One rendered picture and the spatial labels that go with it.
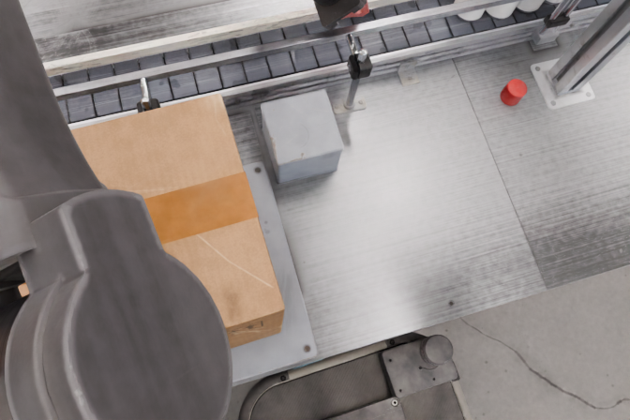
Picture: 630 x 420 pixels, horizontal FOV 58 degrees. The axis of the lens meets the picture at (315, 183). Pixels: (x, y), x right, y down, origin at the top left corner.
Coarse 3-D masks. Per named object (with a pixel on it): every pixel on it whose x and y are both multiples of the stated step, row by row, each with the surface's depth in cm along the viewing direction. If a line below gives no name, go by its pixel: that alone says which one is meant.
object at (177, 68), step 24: (480, 0) 86; (504, 0) 87; (360, 24) 84; (384, 24) 84; (408, 24) 86; (264, 48) 81; (288, 48) 82; (144, 72) 79; (168, 72) 79; (72, 96) 78
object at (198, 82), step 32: (416, 0) 96; (448, 0) 96; (608, 0) 98; (288, 32) 92; (384, 32) 93; (416, 32) 94; (448, 32) 94; (128, 64) 88; (160, 64) 88; (256, 64) 90; (288, 64) 90; (320, 64) 90; (96, 96) 86; (128, 96) 86; (160, 96) 87; (192, 96) 87
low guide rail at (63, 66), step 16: (368, 0) 91; (384, 0) 91; (400, 0) 93; (272, 16) 89; (288, 16) 89; (304, 16) 89; (192, 32) 87; (208, 32) 87; (224, 32) 87; (240, 32) 88; (256, 32) 90; (128, 48) 85; (144, 48) 85; (160, 48) 86; (176, 48) 87; (48, 64) 83; (64, 64) 83; (80, 64) 84; (96, 64) 85
